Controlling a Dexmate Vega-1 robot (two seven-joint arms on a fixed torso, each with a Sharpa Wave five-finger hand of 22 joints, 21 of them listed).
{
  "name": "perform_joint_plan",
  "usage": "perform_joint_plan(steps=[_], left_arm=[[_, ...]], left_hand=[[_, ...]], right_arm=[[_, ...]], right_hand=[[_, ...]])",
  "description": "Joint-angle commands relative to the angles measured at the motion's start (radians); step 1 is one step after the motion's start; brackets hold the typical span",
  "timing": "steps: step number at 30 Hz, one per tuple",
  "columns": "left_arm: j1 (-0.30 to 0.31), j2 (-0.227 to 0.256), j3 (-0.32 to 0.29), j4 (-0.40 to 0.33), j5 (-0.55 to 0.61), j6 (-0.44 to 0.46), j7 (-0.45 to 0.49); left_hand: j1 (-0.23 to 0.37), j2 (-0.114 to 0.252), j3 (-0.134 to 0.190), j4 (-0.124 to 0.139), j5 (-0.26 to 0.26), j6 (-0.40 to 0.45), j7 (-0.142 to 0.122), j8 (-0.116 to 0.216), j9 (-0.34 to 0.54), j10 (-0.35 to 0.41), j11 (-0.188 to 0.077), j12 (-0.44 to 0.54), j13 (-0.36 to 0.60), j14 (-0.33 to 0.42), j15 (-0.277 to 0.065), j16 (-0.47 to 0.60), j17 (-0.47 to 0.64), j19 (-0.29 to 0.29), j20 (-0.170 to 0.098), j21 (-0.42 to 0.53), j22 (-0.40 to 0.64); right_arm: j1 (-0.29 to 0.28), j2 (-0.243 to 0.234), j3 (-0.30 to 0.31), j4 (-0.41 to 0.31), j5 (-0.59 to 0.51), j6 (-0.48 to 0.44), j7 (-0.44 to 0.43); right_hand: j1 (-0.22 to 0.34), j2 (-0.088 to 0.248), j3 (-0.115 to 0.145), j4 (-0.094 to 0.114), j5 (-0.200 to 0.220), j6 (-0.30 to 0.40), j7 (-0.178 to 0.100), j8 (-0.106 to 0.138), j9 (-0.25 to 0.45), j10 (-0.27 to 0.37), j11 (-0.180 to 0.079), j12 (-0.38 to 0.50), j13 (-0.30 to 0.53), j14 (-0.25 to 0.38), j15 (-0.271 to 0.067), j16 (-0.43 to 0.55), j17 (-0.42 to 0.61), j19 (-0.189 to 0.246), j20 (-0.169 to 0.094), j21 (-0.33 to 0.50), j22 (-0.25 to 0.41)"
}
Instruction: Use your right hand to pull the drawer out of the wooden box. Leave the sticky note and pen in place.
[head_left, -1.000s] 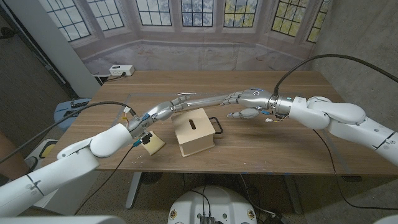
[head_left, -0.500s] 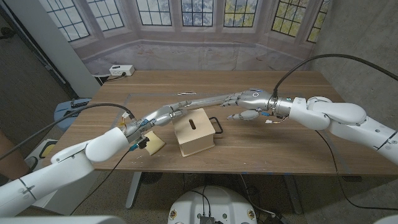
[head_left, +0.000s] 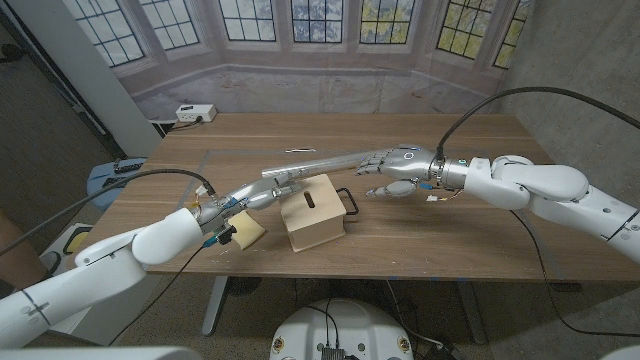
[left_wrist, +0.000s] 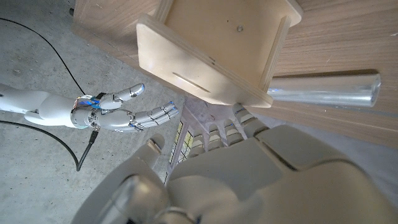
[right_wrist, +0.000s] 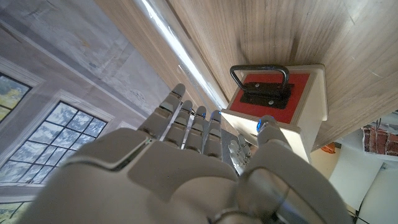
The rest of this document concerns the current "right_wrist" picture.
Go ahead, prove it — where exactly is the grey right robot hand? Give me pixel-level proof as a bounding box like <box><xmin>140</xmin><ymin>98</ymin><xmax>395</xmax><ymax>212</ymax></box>
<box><xmin>18</xmin><ymin>83</ymin><xmax>354</xmax><ymax>224</ymax></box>

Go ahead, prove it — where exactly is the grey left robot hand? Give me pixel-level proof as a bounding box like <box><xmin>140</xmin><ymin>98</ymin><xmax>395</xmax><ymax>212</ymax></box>
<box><xmin>228</xmin><ymin>134</ymin><xmax>252</xmax><ymax>175</ymax></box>

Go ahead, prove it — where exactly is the red-fronted drawer with black handle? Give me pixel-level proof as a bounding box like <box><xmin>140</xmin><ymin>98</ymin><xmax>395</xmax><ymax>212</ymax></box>
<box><xmin>229</xmin><ymin>64</ymin><xmax>311</xmax><ymax>124</ymax></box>

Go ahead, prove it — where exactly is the wooden box with slot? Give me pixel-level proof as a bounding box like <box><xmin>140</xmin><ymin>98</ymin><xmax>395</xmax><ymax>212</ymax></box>
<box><xmin>221</xmin><ymin>63</ymin><xmax>329</xmax><ymax>164</ymax></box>

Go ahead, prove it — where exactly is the printed window backdrop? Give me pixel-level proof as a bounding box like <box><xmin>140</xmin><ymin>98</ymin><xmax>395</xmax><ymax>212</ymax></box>
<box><xmin>0</xmin><ymin>0</ymin><xmax>175</xmax><ymax>224</ymax></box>

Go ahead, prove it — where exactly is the brick pattern printed panel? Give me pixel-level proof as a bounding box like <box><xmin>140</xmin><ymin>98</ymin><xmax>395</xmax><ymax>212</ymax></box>
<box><xmin>361</xmin><ymin>123</ymin><xmax>398</xmax><ymax>157</ymax></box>

